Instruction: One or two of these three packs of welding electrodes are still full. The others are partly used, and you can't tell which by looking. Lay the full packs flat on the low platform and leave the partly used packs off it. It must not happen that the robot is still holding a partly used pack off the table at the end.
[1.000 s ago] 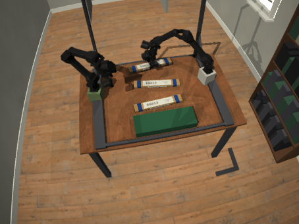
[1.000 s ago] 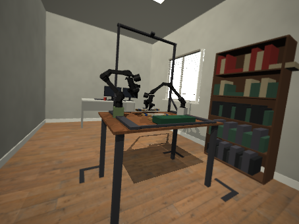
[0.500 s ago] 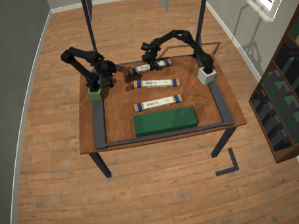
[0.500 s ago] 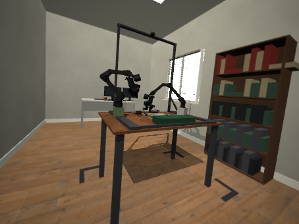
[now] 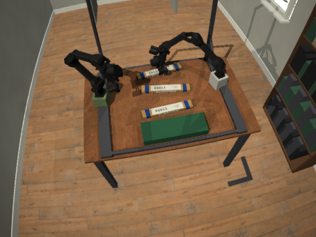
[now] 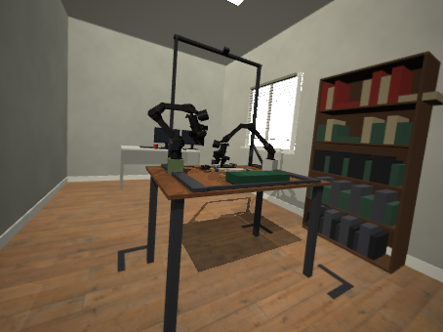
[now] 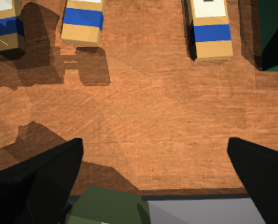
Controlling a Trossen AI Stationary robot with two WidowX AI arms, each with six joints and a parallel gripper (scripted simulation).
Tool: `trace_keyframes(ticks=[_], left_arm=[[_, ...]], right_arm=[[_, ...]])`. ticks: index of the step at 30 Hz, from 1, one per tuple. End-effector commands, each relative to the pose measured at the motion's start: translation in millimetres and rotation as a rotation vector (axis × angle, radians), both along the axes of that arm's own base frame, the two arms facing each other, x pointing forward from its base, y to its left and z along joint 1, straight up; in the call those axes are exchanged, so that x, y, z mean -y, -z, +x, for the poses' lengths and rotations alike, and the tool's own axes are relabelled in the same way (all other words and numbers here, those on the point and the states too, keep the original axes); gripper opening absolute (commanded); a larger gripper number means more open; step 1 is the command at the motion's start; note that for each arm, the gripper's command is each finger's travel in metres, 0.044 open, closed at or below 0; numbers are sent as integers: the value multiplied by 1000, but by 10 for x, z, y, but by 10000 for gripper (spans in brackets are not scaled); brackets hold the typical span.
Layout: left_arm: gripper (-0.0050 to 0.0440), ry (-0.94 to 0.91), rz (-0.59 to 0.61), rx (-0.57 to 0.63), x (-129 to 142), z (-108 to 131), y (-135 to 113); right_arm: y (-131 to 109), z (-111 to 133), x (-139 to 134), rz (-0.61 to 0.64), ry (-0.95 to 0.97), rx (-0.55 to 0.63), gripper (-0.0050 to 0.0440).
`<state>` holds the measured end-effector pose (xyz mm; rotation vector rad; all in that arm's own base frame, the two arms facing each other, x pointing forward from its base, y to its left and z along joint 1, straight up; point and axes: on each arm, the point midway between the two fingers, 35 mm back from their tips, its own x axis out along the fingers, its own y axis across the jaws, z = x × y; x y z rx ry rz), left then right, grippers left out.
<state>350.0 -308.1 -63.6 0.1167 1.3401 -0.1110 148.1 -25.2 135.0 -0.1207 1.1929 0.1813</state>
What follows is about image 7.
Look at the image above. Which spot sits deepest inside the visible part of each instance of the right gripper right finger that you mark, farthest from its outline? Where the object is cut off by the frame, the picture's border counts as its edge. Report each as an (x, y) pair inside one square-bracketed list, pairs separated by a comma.
[(257, 169)]

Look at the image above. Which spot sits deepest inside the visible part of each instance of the white welding electrode pack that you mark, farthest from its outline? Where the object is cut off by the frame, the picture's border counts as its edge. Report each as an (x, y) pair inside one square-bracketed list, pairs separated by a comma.
[(210, 30), (83, 22)]

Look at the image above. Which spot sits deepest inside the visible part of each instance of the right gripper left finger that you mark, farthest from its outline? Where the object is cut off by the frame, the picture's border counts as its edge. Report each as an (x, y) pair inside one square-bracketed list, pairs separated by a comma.
[(35, 191)]

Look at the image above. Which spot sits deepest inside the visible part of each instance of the tan cardboard box with white label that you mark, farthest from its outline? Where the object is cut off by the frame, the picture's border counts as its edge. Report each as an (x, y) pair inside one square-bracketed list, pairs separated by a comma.
[(11, 27)]

